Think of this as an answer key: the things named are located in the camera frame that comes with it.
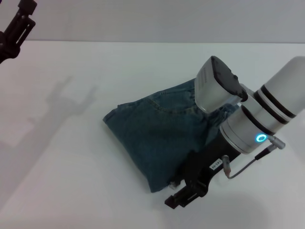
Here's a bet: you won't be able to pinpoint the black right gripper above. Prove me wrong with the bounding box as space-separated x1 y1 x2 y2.
164 135 237 210

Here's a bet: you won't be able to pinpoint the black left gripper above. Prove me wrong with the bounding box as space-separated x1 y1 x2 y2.
0 0 38 64

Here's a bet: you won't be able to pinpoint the blue denim shorts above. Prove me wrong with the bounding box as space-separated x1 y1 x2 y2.
102 78 241 193

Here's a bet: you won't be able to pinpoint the small metal cable plug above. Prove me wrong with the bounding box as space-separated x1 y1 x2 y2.
221 154 233 175

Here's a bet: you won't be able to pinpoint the metal elbow cable connector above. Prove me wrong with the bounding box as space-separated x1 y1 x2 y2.
255 135 286 161

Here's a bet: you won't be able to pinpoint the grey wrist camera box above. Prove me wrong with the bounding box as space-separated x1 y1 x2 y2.
194 56 249 113

